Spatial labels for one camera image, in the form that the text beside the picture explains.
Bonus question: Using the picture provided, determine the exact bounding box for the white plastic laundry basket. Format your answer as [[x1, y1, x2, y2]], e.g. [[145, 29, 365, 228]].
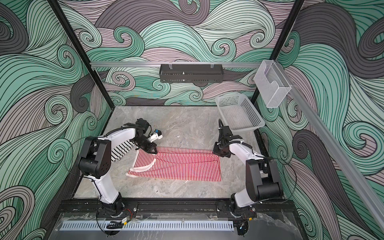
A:
[[215, 93, 265, 133]]

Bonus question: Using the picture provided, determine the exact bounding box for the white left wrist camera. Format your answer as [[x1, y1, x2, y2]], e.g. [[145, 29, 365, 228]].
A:
[[148, 130, 163, 143]]

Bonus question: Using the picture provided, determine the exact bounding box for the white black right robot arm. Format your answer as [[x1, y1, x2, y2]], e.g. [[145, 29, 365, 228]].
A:
[[213, 120, 284, 209]]

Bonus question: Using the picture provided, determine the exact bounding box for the black frame post left rear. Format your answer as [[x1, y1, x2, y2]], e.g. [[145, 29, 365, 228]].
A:
[[47, 0, 115, 110]]

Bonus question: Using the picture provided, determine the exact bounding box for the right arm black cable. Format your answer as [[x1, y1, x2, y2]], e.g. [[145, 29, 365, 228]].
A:
[[218, 118, 298, 205]]

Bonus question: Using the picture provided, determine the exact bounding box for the aluminium rail right wall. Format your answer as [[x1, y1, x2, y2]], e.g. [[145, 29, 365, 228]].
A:
[[276, 63, 384, 228]]

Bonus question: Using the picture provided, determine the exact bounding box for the black wall shelf tray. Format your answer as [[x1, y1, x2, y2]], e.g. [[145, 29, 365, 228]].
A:
[[159, 64, 224, 84]]

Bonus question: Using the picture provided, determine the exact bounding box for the white slotted cable duct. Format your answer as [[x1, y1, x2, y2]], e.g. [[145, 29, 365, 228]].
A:
[[59, 220, 235, 232]]

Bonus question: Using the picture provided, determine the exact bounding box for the black frame post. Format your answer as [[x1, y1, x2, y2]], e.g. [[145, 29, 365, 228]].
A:
[[251, 1, 304, 110], [47, 0, 115, 110]]

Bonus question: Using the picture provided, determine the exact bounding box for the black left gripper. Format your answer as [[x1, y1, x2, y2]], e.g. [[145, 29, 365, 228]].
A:
[[133, 136, 159, 154]]

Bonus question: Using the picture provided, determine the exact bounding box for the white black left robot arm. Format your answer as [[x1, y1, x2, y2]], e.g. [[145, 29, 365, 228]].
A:
[[78, 118, 163, 216]]

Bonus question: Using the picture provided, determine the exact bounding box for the clear plastic wall bin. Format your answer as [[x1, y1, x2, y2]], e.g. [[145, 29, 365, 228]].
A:
[[254, 60, 292, 108]]

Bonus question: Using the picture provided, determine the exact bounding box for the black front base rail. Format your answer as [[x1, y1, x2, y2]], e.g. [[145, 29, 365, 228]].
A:
[[58, 198, 296, 219]]

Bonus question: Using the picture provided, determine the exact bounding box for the black frame post right rear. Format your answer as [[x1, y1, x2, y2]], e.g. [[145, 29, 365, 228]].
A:
[[251, 1, 304, 110]]

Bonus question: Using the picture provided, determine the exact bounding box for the aluminium rail wall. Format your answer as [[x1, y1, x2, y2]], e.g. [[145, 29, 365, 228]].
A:
[[276, 63, 384, 228], [90, 61, 261, 69]]

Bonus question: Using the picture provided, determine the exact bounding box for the aluminium rail back wall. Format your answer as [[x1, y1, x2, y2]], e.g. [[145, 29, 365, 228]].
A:
[[90, 61, 261, 69]]

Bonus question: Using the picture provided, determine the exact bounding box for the black white striped tank top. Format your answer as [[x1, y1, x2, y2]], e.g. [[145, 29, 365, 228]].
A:
[[111, 140, 135, 162]]

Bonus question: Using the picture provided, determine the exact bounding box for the red white striped tank top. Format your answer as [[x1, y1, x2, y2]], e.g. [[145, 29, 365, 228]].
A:
[[126, 147, 222, 182]]

